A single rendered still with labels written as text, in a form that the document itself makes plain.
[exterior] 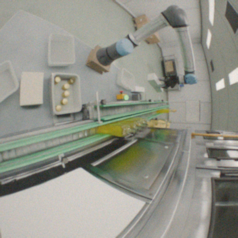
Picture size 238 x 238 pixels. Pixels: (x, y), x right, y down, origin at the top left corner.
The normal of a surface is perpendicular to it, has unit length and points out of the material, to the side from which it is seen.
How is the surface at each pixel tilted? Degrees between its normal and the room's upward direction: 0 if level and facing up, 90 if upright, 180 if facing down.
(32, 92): 0
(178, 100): 90
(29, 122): 0
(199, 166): 90
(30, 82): 0
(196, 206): 90
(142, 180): 90
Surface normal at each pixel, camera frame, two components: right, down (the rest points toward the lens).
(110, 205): -0.07, -0.99
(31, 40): 0.77, 0.03
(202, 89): -0.62, 0.15
